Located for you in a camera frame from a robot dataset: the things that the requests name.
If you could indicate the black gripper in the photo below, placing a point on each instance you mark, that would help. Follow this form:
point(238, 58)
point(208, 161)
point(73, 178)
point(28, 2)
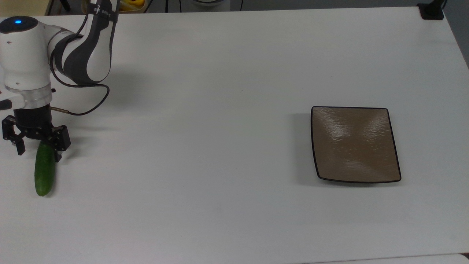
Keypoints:
point(33, 121)

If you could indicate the green cucumber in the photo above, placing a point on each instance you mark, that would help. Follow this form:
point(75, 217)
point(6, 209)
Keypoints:
point(44, 172)

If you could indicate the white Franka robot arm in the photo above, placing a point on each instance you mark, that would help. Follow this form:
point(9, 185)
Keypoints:
point(25, 55)

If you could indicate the square brown ceramic plate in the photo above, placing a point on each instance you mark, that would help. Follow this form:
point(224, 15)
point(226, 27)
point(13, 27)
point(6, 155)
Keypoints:
point(354, 145)

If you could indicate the yellow toy pepper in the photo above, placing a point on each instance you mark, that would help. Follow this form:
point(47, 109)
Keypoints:
point(132, 4)

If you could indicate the clear box of toy vegetables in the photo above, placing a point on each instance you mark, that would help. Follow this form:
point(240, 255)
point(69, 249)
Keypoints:
point(141, 8)

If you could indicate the black clamp stand base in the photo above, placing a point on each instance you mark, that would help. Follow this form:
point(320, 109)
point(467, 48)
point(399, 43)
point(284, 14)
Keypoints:
point(431, 11)

